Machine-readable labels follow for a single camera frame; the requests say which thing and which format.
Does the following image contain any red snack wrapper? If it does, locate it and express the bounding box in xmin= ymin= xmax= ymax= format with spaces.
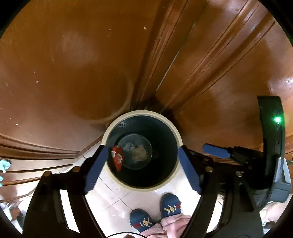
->
xmin=111 ymin=146 xmax=124 ymax=172

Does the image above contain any beige rimmed trash bin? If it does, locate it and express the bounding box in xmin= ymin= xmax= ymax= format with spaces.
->
xmin=101 ymin=110 xmax=183 ymax=191

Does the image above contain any right blue slipper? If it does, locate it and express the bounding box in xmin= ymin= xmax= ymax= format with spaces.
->
xmin=160 ymin=193 xmax=181 ymax=219

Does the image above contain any blue slipper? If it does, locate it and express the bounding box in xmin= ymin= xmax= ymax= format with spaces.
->
xmin=129 ymin=209 xmax=154 ymax=233
xmin=160 ymin=193 xmax=181 ymax=219

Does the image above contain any left blue slipper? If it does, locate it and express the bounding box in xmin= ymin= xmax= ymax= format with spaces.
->
xmin=129 ymin=209 xmax=154 ymax=233

